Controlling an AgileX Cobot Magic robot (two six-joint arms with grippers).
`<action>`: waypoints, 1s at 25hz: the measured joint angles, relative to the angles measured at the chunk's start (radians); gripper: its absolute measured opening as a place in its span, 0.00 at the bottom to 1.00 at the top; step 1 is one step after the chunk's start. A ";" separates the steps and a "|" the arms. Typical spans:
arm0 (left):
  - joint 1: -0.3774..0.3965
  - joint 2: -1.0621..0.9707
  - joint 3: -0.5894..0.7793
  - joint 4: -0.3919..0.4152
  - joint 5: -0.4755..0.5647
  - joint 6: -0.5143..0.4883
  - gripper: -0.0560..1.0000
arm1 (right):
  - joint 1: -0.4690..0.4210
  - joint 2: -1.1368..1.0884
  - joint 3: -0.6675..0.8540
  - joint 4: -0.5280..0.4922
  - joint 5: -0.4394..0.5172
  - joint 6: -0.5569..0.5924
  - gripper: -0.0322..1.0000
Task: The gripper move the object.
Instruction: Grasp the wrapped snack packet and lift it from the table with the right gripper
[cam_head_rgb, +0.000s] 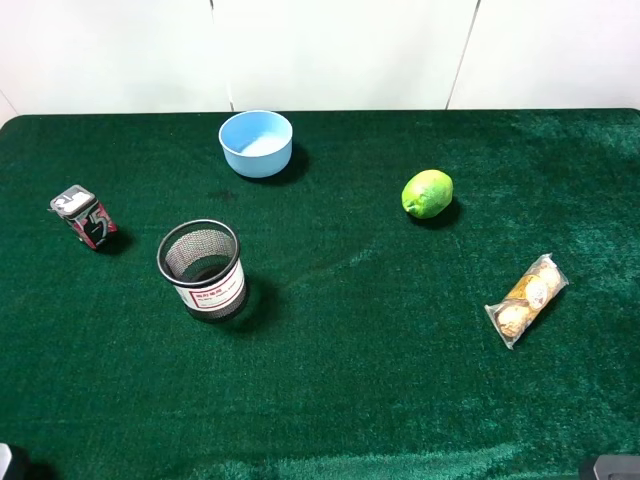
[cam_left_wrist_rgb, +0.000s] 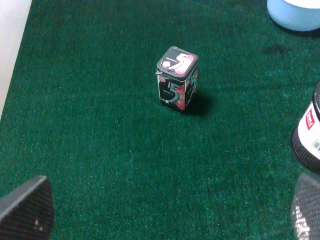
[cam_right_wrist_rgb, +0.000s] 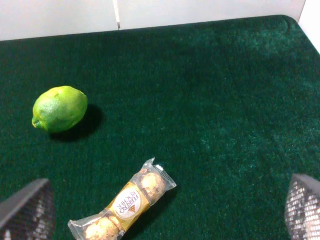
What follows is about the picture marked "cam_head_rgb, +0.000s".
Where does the black mesh pen holder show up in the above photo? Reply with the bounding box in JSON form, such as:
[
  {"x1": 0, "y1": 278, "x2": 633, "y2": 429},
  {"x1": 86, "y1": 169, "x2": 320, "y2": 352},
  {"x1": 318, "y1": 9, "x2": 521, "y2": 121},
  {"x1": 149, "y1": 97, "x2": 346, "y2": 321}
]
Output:
[{"x1": 156, "y1": 219, "x2": 247, "y2": 324}]

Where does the black red gum box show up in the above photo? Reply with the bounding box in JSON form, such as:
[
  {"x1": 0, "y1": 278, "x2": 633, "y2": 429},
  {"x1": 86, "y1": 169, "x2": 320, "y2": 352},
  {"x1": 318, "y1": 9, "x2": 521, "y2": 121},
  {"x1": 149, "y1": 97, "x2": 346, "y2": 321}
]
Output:
[{"x1": 50, "y1": 184, "x2": 118, "y2": 250}]

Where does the black white object bottom left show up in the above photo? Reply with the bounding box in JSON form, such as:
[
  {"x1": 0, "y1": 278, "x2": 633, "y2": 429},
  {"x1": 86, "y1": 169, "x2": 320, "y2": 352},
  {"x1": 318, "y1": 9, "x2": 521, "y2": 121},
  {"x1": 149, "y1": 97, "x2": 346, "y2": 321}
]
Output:
[{"x1": 0, "y1": 443, "x2": 30, "y2": 480}]

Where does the green velvet table cloth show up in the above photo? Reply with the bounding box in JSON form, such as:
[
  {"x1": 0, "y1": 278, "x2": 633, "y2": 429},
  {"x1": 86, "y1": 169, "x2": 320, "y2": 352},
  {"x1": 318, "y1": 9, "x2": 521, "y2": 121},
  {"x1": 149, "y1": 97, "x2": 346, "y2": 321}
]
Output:
[{"x1": 1, "y1": 109, "x2": 639, "y2": 479}]

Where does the clear pack of gold chocolates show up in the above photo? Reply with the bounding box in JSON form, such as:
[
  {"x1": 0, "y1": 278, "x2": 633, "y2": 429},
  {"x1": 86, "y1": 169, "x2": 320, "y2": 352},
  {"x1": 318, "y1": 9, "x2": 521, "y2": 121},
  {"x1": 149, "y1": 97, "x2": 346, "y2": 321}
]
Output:
[{"x1": 484, "y1": 253, "x2": 569, "y2": 350}]

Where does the light blue plastic bowl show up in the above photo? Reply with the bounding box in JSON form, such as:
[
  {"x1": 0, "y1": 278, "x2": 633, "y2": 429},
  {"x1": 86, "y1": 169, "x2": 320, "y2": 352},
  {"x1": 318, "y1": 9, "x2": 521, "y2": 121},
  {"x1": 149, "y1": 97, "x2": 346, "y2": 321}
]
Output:
[{"x1": 218, "y1": 110, "x2": 293, "y2": 179}]

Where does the green lime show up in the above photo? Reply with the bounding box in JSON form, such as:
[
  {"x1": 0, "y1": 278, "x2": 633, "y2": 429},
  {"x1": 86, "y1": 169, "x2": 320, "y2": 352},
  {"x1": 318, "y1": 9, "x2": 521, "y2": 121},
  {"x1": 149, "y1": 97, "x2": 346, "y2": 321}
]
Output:
[{"x1": 401, "y1": 169, "x2": 453, "y2": 219}]

